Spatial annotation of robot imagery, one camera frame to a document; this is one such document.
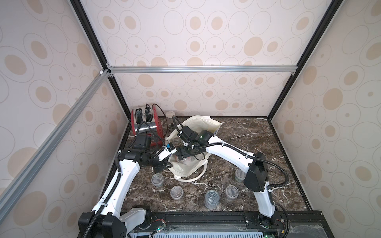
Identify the clear seed jar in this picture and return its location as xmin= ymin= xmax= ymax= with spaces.
xmin=235 ymin=169 xmax=247 ymax=182
xmin=151 ymin=173 xmax=164 ymax=187
xmin=204 ymin=190 xmax=220 ymax=210
xmin=225 ymin=185 xmax=239 ymax=200
xmin=170 ymin=185 xmax=184 ymax=200

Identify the cream canvas tote bag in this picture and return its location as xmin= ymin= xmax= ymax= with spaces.
xmin=168 ymin=116 xmax=222 ymax=182

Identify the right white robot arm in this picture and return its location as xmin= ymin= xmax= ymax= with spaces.
xmin=175 ymin=129 xmax=289 ymax=228

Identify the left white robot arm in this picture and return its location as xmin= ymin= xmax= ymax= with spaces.
xmin=78 ymin=147 xmax=176 ymax=238

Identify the glass spice shaker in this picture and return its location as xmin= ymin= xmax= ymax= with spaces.
xmin=165 ymin=111 xmax=176 ymax=126

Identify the red chrome toaster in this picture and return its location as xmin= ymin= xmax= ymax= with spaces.
xmin=131 ymin=103 xmax=164 ymax=147

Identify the left diagonal aluminium bar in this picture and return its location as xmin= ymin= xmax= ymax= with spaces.
xmin=1 ymin=68 xmax=110 ymax=223

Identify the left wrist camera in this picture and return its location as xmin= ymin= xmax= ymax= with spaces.
xmin=157 ymin=142 xmax=177 ymax=161

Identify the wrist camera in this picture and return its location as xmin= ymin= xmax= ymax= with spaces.
xmin=157 ymin=142 xmax=177 ymax=161
xmin=177 ymin=126 xmax=198 ymax=145

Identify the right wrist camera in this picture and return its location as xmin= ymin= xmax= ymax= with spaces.
xmin=177 ymin=126 xmax=198 ymax=145

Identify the horizontal aluminium frame bar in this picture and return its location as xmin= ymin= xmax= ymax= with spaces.
xmin=109 ymin=65 xmax=298 ymax=74

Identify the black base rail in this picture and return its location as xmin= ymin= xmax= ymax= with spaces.
xmin=77 ymin=210 xmax=334 ymax=238

